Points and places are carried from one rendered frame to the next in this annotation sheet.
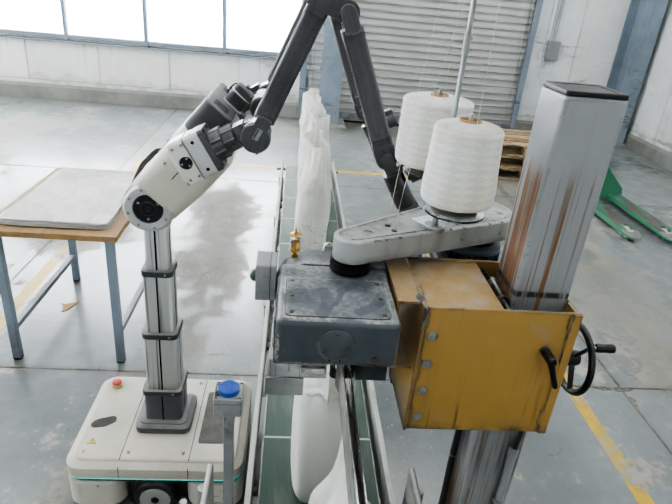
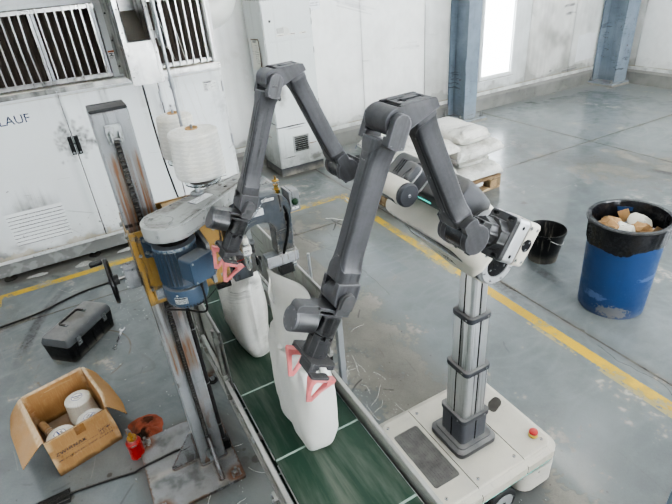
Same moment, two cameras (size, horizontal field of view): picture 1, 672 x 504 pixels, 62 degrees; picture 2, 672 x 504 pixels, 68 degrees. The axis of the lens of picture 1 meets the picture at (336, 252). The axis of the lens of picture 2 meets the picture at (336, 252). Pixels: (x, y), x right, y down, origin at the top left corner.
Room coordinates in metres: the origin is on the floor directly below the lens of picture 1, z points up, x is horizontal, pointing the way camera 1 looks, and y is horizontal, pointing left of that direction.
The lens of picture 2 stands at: (2.94, -0.37, 2.10)
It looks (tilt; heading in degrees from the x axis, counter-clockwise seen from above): 30 degrees down; 159
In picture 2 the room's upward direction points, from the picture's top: 5 degrees counter-clockwise
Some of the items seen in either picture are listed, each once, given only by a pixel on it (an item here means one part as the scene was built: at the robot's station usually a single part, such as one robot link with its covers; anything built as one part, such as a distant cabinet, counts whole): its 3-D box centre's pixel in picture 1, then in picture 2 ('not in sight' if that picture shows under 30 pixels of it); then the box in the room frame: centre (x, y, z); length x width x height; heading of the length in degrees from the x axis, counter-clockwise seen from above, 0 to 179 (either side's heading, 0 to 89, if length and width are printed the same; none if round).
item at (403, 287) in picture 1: (396, 307); not in sight; (1.08, -0.15, 1.26); 0.22 x 0.05 x 0.16; 6
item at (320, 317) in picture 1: (329, 332); (251, 214); (1.02, 0.00, 1.21); 0.30 x 0.25 x 0.30; 6
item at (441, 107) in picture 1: (433, 131); (196, 152); (1.30, -0.20, 1.61); 0.17 x 0.17 x 0.17
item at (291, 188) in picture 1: (308, 213); not in sight; (3.88, 0.23, 0.34); 2.21 x 0.39 x 0.09; 6
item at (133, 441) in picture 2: not in sight; (132, 440); (0.93, -0.78, 0.12); 0.15 x 0.08 x 0.23; 6
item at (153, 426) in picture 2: not in sight; (145, 427); (0.77, -0.73, 0.02); 0.22 x 0.18 x 0.04; 6
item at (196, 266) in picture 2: not in sight; (198, 268); (1.42, -0.29, 1.25); 0.10 x 0.08 x 0.12; 121
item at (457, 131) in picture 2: not in sight; (454, 130); (-1.19, 2.63, 0.56); 0.67 x 0.43 x 0.15; 6
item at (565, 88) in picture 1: (584, 90); (105, 106); (1.09, -0.43, 1.76); 0.12 x 0.11 x 0.01; 96
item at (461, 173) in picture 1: (463, 162); (177, 134); (1.04, -0.23, 1.61); 0.15 x 0.14 x 0.17; 6
